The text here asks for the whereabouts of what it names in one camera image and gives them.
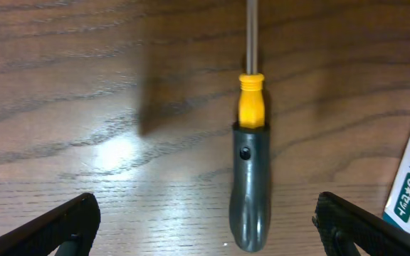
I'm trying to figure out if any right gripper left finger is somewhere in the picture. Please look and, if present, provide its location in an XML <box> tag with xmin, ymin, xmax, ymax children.
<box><xmin>0</xmin><ymin>193</ymin><xmax>100</xmax><ymax>256</ymax></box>

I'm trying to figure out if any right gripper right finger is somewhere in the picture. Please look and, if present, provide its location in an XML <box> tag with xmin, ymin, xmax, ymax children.
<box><xmin>312</xmin><ymin>191</ymin><xmax>410</xmax><ymax>256</ymax></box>

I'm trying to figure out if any yellow black screwdriver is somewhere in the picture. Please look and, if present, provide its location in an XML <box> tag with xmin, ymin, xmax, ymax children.
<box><xmin>229</xmin><ymin>0</ymin><xmax>270</xmax><ymax>252</ymax></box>

